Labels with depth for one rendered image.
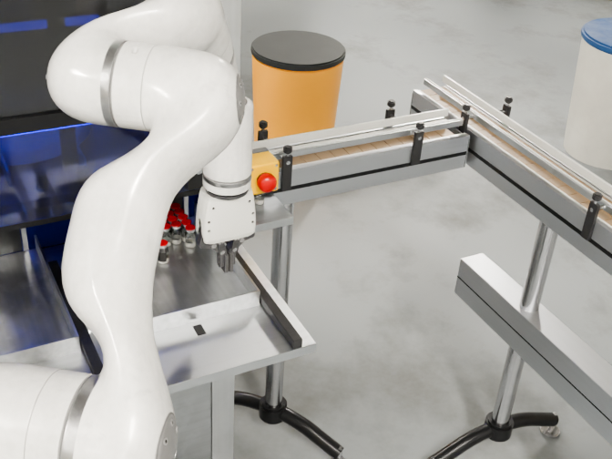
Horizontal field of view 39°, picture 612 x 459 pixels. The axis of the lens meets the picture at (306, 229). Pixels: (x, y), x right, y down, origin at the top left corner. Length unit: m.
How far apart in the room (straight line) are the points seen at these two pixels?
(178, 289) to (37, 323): 0.27
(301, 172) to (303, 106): 1.49
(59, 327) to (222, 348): 0.30
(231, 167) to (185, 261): 0.37
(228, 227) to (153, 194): 0.59
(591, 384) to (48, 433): 1.51
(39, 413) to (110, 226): 0.20
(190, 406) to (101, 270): 1.25
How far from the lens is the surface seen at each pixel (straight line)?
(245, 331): 1.57
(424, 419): 2.71
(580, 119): 4.28
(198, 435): 2.20
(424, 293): 3.20
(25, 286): 1.72
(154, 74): 0.96
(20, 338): 1.60
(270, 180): 1.78
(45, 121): 1.60
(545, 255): 2.18
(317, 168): 2.00
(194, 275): 1.71
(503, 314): 2.33
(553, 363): 2.23
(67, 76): 1.00
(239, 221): 1.51
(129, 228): 0.91
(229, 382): 2.12
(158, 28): 1.06
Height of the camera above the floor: 1.89
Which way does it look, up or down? 33 degrees down
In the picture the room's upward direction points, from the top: 4 degrees clockwise
